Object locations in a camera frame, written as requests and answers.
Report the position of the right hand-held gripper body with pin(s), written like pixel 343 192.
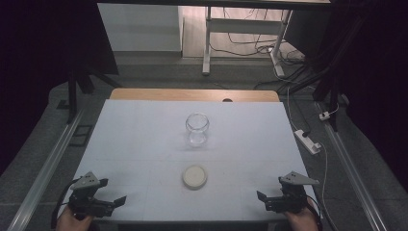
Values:
pixel 290 200

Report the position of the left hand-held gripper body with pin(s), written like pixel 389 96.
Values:
pixel 85 205

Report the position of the beige round jar lid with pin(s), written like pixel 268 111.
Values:
pixel 194 177

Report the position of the clear glass jar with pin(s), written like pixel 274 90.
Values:
pixel 197 136

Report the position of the person's left hand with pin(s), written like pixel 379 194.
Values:
pixel 70 223

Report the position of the person's right hand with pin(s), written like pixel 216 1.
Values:
pixel 303 221

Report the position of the white power strip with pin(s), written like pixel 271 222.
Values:
pixel 306 141

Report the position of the white table mat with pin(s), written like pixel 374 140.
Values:
pixel 144 144

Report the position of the small white plug adapter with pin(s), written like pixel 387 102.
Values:
pixel 324 115

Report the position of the black metal stand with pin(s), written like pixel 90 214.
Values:
pixel 72 93
pixel 330 83

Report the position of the wooden table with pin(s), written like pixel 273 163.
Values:
pixel 179 95

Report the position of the dark curtain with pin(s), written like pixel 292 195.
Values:
pixel 38 48
pixel 381 80

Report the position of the white cabinet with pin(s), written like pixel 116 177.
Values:
pixel 139 27

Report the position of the metal floor rail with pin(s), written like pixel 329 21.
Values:
pixel 352 173
pixel 45 170

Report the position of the black rectangular floor frame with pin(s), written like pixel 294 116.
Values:
pixel 81 135

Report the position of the white desk frame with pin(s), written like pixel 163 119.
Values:
pixel 243 26

